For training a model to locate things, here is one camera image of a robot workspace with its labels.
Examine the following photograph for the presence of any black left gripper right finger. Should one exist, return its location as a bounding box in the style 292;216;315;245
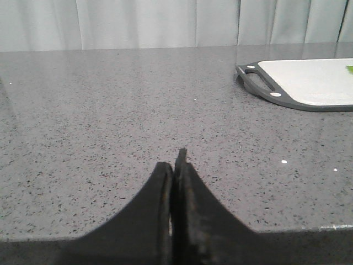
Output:
172;148;265;264

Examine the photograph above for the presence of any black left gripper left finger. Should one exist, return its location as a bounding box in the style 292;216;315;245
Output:
65;162;173;264

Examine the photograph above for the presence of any green lettuce leaf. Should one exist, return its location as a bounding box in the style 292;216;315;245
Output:
346;66;353;73

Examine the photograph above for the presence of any white cutting board grey rim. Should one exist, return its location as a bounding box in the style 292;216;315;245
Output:
236;58;352;112

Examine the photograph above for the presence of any white curtain backdrop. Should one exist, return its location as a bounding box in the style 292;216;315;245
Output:
1;1;352;52

